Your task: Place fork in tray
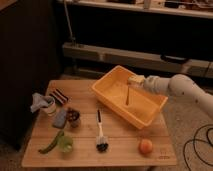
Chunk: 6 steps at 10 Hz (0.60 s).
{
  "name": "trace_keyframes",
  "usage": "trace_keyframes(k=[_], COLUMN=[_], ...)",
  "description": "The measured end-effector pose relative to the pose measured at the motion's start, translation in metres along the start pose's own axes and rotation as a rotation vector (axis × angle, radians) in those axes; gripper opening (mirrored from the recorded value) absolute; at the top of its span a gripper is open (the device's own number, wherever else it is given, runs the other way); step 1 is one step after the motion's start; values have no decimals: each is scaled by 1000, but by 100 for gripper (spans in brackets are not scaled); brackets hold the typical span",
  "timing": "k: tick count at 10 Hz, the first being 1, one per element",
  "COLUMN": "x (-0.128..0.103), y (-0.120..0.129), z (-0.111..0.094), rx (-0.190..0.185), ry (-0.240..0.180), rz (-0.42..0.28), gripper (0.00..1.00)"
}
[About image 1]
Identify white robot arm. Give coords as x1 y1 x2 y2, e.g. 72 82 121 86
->
127 74 213 119

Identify yellow plastic tray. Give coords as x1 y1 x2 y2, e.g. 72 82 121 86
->
92 66 167 129

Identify white lower shelf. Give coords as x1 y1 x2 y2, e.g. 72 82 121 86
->
62 42 213 78

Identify white shelf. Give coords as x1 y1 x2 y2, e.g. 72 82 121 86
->
57 0 213 19
62 42 213 78

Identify orange round fruit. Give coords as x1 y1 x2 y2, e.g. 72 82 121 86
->
139 139 153 154

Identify black white dish brush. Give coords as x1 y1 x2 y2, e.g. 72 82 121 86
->
96 110 108 152

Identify metal stand pole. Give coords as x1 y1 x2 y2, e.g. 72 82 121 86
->
63 0 80 47

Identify striped dark rectangular block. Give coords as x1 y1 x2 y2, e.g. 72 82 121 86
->
50 89 69 106

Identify grey blue sponge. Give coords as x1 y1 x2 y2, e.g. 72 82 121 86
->
52 109 67 129

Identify white upper shelf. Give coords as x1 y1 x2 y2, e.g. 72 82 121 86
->
57 0 213 19

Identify green plastic cup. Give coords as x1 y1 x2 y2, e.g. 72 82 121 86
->
58 136 73 153

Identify grey blue cloth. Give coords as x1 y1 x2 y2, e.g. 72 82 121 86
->
30 93 48 113

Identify dark cabinet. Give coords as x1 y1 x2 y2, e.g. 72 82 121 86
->
0 0 61 150

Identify black cable on floor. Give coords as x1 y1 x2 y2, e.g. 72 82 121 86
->
182 123 213 171

